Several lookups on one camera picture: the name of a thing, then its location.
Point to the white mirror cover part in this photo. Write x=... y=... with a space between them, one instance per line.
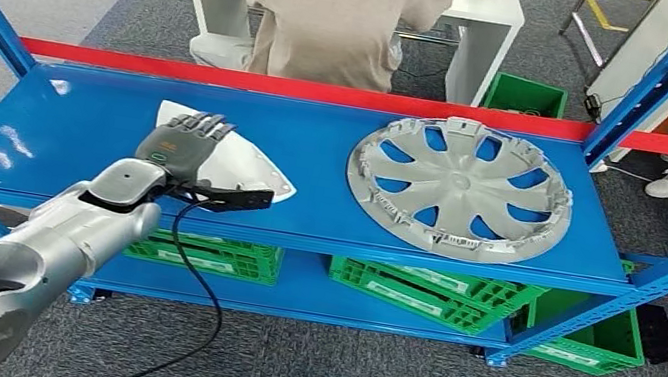
x=244 y=163

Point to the green plastic crate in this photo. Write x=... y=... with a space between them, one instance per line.
x=523 y=96
x=359 y=281
x=215 y=259
x=610 y=348
x=511 y=295

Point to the silver wheel hubcap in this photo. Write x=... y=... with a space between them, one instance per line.
x=461 y=183

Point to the metal tube frame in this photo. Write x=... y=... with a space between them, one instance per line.
x=589 y=36

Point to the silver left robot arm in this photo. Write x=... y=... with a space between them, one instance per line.
x=27 y=259

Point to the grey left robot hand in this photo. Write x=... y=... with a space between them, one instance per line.
x=180 y=146

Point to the white table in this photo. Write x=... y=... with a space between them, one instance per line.
x=490 y=4

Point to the black power adapter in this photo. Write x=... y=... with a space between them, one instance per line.
x=592 y=107

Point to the yellow floor tape strip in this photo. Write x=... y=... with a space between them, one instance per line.
x=603 y=13

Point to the white board panel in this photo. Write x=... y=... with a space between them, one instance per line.
x=643 y=55

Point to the red barrier belt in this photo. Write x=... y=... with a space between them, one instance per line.
x=322 y=92

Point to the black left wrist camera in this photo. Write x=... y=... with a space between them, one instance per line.
x=238 y=197

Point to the black flat floor box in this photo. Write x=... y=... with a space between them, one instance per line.
x=659 y=336

